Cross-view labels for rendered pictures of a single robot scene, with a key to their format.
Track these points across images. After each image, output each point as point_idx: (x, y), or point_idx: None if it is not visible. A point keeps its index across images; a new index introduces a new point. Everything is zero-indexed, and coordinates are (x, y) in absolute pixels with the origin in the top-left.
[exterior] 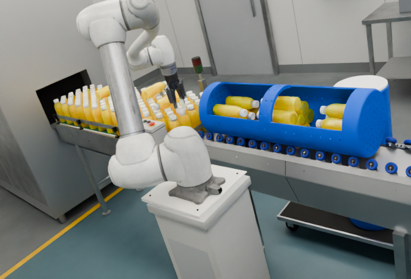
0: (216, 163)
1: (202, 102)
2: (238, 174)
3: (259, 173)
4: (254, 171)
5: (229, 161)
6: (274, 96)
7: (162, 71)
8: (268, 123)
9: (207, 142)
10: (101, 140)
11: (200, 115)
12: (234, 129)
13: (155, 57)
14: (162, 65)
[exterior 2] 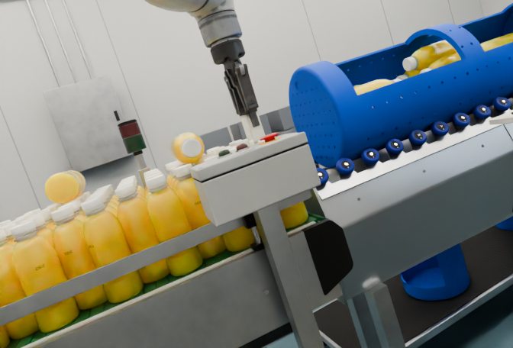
0: (378, 223)
1: (331, 78)
2: None
3: (471, 179)
4: (465, 178)
5: (412, 191)
6: (452, 24)
7: (222, 27)
8: (482, 55)
9: (346, 183)
10: None
11: (343, 105)
12: (421, 101)
13: None
14: (225, 9)
